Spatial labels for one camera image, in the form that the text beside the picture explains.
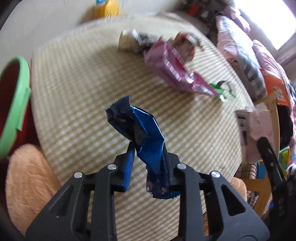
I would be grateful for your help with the dark blue foil wrapper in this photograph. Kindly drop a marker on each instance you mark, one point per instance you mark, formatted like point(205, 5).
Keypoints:
point(141, 128)

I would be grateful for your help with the orange red book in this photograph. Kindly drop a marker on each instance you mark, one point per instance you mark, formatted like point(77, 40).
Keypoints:
point(275, 85)

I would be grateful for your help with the checkered yellow tablecloth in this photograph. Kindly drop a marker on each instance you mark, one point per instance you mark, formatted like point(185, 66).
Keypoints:
point(78, 76)

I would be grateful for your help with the red green trash bin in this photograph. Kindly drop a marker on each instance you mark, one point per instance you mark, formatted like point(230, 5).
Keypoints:
point(15, 97)

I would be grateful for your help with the wooden chair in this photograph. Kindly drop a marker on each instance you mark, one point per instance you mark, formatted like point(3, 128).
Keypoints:
point(262, 186)

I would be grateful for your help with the pink blanket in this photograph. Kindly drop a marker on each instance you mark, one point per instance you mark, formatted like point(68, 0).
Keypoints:
point(267, 62)

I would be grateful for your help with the yellow duck toy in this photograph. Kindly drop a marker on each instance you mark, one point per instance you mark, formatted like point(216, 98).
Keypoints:
point(106, 9)

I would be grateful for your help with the pink patterned paper wrapper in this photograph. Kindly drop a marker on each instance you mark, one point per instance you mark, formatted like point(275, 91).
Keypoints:
point(254, 122)

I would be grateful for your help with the orange plush seat cushion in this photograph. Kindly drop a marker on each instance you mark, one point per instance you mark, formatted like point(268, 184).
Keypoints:
point(30, 184)

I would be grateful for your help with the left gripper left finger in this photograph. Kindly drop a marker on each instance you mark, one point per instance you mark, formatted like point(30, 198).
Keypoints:
point(115, 177)

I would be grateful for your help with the green clear plastic wrapper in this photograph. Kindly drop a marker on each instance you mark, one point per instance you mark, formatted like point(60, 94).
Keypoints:
point(225, 90)

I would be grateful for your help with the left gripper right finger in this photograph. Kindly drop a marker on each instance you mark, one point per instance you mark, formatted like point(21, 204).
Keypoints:
point(186, 181)

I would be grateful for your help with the plaid bed quilt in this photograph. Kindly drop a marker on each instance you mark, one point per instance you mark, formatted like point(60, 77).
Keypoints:
point(237, 48)

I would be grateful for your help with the pink plastic bag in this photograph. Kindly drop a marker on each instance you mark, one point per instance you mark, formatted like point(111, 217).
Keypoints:
point(168, 58)

